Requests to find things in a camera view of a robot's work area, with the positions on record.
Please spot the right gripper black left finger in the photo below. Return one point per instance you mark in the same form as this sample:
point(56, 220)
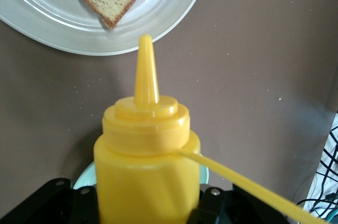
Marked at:
point(52, 203)

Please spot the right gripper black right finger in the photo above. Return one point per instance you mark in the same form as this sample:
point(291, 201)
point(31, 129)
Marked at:
point(211, 208)

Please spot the yellow mustard squeeze bottle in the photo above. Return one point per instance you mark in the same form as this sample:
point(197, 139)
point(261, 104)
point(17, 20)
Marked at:
point(145, 168)

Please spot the mint green plate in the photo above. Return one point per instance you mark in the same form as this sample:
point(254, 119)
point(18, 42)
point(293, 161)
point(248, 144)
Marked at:
point(84, 179)

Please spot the beige plate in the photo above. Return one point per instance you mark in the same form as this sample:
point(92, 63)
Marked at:
point(39, 10)

